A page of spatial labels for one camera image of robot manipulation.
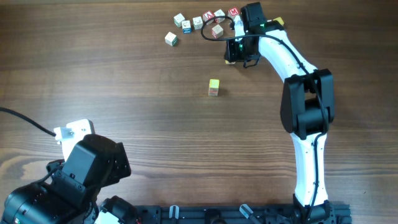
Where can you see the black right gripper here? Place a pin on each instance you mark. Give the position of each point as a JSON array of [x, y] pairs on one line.
[[231, 55]]

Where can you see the red-sided wooden block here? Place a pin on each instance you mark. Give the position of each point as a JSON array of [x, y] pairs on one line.
[[217, 31]]

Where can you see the yellow-top tower block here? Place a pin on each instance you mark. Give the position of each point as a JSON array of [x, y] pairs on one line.
[[214, 85]]

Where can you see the green-sided wooden tower block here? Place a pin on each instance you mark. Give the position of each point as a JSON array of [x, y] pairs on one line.
[[229, 63]]

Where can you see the orange-sided bird block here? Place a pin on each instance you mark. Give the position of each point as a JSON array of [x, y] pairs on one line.
[[213, 93]]

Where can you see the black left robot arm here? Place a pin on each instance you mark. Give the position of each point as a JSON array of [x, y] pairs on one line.
[[68, 193]]

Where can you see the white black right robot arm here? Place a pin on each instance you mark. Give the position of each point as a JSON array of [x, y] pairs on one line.
[[307, 106]]

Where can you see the red letter M block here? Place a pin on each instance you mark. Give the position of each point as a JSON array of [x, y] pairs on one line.
[[233, 12]]

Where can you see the yellow wooden block right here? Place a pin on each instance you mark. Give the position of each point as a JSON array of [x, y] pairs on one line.
[[279, 20]]

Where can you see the wooden block beside A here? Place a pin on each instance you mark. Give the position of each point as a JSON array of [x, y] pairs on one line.
[[219, 14]]

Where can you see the red letter A block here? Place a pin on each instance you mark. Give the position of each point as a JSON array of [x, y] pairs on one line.
[[207, 16]]

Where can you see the plain wooden picture block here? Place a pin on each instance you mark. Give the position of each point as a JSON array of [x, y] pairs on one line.
[[197, 23]]

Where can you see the blue-sided wooden block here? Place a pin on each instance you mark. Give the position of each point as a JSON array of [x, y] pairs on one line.
[[186, 27]]

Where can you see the green-edged wooden block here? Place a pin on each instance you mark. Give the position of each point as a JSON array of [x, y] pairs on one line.
[[178, 19]]

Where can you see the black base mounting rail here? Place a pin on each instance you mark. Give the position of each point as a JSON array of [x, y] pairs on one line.
[[279, 213]]

